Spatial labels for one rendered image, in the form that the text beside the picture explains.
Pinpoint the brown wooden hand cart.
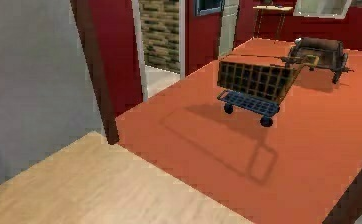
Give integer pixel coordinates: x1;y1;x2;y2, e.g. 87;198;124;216
287;36;355;85

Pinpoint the pale grey room door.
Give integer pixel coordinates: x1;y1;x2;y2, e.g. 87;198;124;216
218;0;241;58

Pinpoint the blue framed wall picture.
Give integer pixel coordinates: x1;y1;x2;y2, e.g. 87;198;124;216
194;0;226;17

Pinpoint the white framed window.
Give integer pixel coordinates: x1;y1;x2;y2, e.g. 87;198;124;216
292;0;353;20

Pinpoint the yellow wire shopping cart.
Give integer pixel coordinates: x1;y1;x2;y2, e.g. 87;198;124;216
216;54;321;128

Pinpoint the yellow top side table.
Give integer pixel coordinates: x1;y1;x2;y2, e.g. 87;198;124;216
252;4;295;40

